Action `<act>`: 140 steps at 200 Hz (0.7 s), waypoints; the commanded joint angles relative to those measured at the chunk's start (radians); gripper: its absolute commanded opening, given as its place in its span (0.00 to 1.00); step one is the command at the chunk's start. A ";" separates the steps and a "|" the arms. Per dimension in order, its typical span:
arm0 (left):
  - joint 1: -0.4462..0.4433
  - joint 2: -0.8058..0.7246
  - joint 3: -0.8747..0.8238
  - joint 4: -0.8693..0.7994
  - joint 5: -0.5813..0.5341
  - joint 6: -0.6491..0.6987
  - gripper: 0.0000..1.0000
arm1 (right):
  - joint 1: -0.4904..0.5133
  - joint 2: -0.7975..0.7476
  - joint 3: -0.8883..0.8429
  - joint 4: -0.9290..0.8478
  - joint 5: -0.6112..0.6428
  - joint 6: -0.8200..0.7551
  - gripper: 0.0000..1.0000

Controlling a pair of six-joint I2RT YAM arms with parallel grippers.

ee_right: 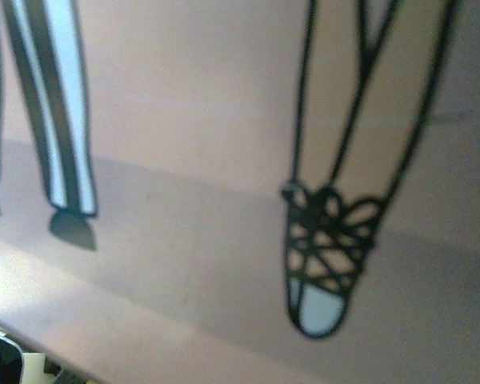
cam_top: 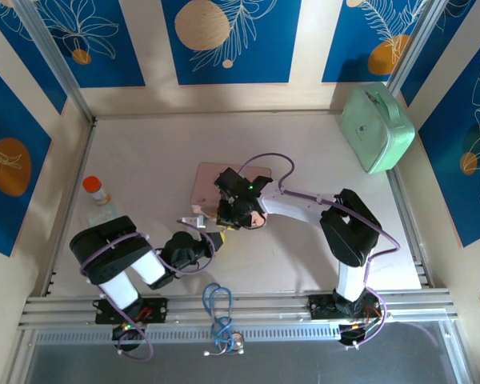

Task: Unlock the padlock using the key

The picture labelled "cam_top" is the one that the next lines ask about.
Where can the aluminium frame cross rail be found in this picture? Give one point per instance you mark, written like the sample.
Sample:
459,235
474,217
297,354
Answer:
264,310

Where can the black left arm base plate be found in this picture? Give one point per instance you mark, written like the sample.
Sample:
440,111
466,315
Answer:
156,312

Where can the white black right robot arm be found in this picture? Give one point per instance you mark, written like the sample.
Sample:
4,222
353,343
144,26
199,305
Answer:
296,210

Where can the blue floral wall poster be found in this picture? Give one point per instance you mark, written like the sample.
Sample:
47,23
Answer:
464,24
444,160
8,32
264,48
8,216
344,40
104,60

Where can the aluminium frame post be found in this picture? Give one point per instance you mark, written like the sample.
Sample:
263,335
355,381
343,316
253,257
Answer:
56,60
416,44

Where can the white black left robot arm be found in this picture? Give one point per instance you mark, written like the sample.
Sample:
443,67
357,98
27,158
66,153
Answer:
116,288

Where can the pink cutting board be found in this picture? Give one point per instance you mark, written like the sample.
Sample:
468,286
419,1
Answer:
208,180

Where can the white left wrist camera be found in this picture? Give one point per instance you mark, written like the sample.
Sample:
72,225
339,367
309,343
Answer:
192,221

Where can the mint green zip case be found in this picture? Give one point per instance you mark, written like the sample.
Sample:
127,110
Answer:
374,132

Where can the aluminium frame side rail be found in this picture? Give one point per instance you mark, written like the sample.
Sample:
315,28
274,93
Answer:
420,276
69,210

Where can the grey metal sheet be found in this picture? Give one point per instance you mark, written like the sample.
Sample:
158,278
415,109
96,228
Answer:
304,364

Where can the orange cap white bottle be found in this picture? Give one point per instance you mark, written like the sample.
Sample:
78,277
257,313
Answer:
98,192

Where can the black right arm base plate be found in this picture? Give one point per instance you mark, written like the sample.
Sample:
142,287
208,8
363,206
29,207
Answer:
322,308

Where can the blue stethoscope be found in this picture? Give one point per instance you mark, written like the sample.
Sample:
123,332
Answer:
237,342

